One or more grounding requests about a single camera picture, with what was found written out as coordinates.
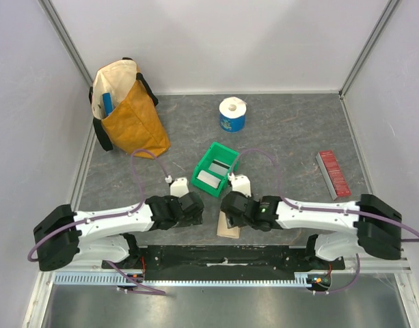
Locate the red and grey box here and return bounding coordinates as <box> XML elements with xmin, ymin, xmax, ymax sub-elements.
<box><xmin>316</xmin><ymin>150</ymin><xmax>351</xmax><ymax>200</ymax></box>

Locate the white card in bin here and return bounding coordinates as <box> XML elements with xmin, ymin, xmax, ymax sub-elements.
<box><xmin>197</xmin><ymin>170</ymin><xmax>221</xmax><ymax>189</ymax></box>

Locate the beige leather card holder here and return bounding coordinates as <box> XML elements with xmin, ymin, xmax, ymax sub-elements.
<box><xmin>217</xmin><ymin>211</ymin><xmax>241</xmax><ymax>239</ymax></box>

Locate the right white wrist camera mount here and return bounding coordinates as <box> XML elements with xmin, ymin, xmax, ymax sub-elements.
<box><xmin>228</xmin><ymin>173</ymin><xmax>252</xmax><ymax>197</ymax></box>

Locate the orange tote bag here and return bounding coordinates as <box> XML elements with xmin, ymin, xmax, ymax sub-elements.
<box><xmin>88</xmin><ymin>57</ymin><xmax>171</xmax><ymax>159</ymax></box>

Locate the blue item in bag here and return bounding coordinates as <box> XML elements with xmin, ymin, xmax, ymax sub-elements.
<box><xmin>102</xmin><ymin>92</ymin><xmax>114</xmax><ymax>117</ymax></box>

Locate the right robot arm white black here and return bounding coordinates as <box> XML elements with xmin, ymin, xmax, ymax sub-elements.
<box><xmin>221</xmin><ymin>191</ymin><xmax>402</xmax><ymax>269</ymax></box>

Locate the white slotted cable duct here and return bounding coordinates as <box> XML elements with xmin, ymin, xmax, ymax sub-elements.
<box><xmin>53</xmin><ymin>271</ymin><xmax>312</xmax><ymax>288</ymax></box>

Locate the toilet paper roll blue wrap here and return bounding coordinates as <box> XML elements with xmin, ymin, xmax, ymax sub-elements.
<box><xmin>219</xmin><ymin>96</ymin><xmax>247</xmax><ymax>133</ymax></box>

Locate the card with magnetic stripe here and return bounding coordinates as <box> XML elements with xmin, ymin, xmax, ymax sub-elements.
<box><xmin>208</xmin><ymin>159</ymin><xmax>230</xmax><ymax>176</ymax></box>

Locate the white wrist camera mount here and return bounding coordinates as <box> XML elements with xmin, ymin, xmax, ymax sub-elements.
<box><xmin>228</xmin><ymin>173</ymin><xmax>252</xmax><ymax>197</ymax></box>
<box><xmin>165</xmin><ymin>175</ymin><xmax>189</xmax><ymax>197</ymax></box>

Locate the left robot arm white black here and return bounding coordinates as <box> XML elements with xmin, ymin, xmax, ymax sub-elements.
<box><xmin>27</xmin><ymin>192</ymin><xmax>204</xmax><ymax>272</ymax></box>

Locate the green plastic bin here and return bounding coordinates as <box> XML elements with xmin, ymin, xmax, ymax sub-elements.
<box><xmin>191</xmin><ymin>141</ymin><xmax>239</xmax><ymax>197</ymax></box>

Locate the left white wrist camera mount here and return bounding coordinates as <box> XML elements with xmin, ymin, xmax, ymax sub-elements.
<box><xmin>165</xmin><ymin>175</ymin><xmax>189</xmax><ymax>197</ymax></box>

